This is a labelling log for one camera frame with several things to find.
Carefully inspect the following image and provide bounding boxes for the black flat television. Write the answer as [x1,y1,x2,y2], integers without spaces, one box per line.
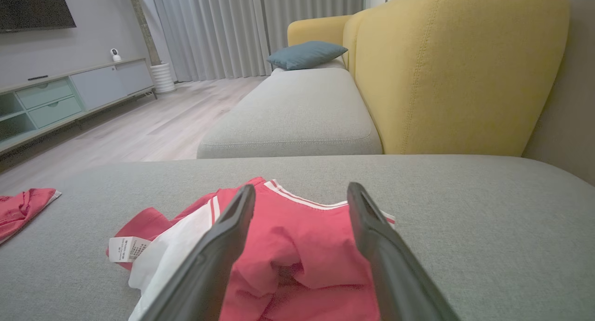
[0,0,77,33]

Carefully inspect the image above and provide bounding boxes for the blue throw pillow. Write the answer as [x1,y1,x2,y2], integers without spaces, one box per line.
[267,41,348,71]

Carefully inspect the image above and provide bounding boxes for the grey pleated curtains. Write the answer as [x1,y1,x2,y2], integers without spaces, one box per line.
[149,0,365,82]

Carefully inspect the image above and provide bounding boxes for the pale grey TV cabinet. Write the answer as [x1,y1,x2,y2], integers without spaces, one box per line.
[0,57,157,157]

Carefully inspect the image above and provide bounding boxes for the red shirt with striped collar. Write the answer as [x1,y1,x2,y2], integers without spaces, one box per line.
[106,176,397,321]

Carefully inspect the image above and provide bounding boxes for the yellow sofa backrest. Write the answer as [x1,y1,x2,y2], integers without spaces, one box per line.
[287,0,570,157]

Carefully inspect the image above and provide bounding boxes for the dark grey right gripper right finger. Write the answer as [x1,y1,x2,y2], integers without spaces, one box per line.
[347,182,461,321]

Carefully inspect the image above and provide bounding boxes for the white ribbed planter pot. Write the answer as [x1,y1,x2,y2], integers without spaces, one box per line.
[150,63,176,94]

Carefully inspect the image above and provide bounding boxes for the red shorts with white trim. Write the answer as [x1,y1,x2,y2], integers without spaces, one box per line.
[0,188,62,245]

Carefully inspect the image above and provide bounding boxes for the large grey sofa chaise cushion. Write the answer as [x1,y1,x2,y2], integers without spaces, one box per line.
[0,155,595,321]

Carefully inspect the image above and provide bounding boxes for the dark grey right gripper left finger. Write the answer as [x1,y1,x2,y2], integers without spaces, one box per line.
[139,184,257,321]

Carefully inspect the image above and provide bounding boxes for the brown tree trunk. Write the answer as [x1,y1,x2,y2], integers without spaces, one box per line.
[126,0,162,66]

